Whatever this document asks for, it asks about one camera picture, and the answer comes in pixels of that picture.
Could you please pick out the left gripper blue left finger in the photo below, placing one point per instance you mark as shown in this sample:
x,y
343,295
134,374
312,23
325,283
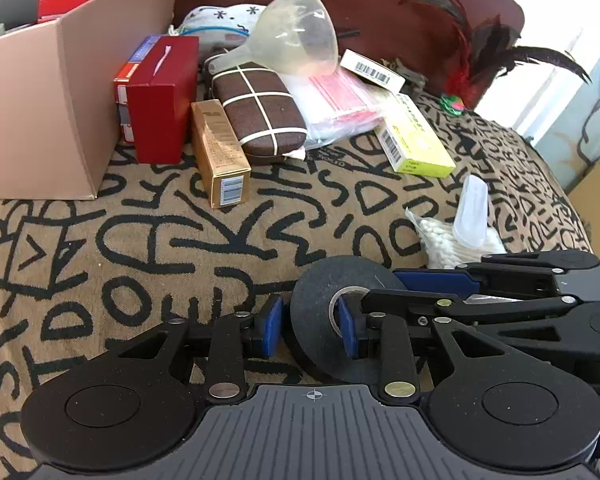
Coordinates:
x,y
269,322

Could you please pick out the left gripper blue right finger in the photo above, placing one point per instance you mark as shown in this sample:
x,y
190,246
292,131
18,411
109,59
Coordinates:
x,y
347,329

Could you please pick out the black tape roll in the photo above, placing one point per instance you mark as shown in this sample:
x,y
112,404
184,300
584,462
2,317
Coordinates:
x,y
312,332

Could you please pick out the cotton swab bag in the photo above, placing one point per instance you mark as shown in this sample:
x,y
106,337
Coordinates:
x,y
443,250

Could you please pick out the gold slim box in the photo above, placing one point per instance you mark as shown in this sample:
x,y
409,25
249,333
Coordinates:
x,y
223,165

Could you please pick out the yellow green medicine box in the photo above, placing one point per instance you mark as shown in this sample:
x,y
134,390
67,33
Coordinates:
x,y
409,142

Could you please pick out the brown checked glasses case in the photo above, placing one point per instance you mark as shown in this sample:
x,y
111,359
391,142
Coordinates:
x,y
263,114

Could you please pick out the pink packet plastic bag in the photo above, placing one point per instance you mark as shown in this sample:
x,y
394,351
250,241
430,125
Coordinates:
x,y
337,106

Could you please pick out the grey hair claw clip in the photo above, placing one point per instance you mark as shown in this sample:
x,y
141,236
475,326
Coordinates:
x,y
415,82

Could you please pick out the white orange medicine box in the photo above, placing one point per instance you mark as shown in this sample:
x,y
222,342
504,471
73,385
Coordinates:
x,y
372,71

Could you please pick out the small red box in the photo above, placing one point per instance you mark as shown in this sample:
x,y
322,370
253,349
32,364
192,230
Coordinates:
x,y
158,97

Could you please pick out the black red feather toy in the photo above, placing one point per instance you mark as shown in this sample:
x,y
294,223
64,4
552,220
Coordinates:
x,y
489,51

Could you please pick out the clear plastic funnel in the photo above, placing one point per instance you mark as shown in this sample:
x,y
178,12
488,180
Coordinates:
x,y
292,37

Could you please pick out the cardboard storage box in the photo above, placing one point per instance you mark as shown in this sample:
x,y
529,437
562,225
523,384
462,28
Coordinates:
x,y
58,120

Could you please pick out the white patterned pouch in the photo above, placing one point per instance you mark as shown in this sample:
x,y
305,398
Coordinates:
x,y
219,27

